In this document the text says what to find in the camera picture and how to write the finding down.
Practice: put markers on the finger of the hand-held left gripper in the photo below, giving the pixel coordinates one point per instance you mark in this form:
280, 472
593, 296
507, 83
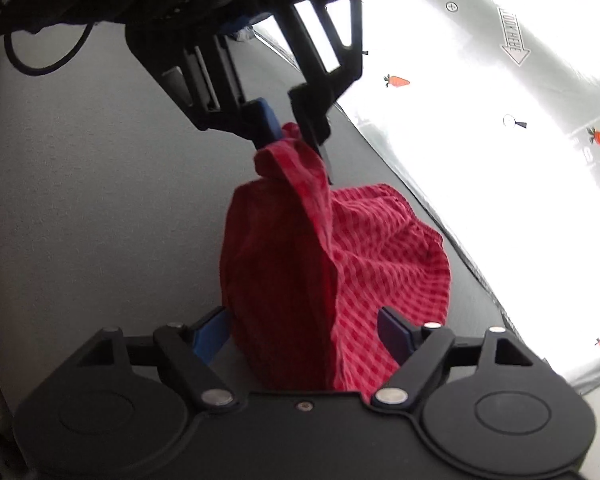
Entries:
311, 112
266, 124

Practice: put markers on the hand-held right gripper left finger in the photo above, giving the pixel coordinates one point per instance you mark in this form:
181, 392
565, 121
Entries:
209, 336

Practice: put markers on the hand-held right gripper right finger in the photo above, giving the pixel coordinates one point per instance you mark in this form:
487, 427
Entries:
396, 334

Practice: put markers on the red checked cloth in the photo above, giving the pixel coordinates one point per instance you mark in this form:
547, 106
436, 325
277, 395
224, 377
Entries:
360, 280

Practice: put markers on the white carrot print sheet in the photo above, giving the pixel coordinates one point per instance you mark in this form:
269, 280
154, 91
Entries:
505, 170

